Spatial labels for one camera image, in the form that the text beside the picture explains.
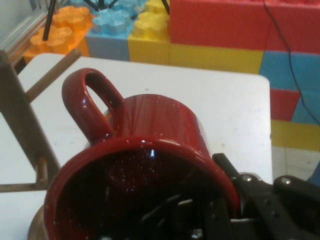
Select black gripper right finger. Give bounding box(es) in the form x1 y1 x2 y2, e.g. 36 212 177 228
212 152 320 240

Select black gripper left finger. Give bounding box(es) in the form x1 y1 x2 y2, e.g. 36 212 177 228
139 193 236 240

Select red ceramic mug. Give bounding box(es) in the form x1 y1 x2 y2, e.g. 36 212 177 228
43 67 242 240

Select low yellow foam block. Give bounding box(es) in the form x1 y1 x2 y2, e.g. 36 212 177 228
270 119 320 152

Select small red foam block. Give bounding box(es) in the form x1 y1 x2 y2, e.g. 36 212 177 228
269 87 302 121

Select large coloured toy bricks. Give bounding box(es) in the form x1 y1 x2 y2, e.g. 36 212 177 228
127 0 266 75

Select red foam building block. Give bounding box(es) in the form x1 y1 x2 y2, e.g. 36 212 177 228
169 0 320 55

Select blue and grey foam block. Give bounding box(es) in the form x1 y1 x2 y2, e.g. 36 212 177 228
85 0 138 62

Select brown wooden mug tree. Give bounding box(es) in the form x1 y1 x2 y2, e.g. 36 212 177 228
0 48 82 240

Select orange foam building block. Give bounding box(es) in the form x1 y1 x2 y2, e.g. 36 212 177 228
23 6 93 64

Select black tripod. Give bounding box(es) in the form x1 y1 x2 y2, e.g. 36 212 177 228
41 0 171 41

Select blue foam wall block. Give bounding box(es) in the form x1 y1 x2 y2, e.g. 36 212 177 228
258 49 320 125

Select thin black hanging cable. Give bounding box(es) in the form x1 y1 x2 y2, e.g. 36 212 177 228
261 0 320 126

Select aluminium frame rail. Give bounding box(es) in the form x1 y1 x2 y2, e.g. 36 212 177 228
0 11 50 57

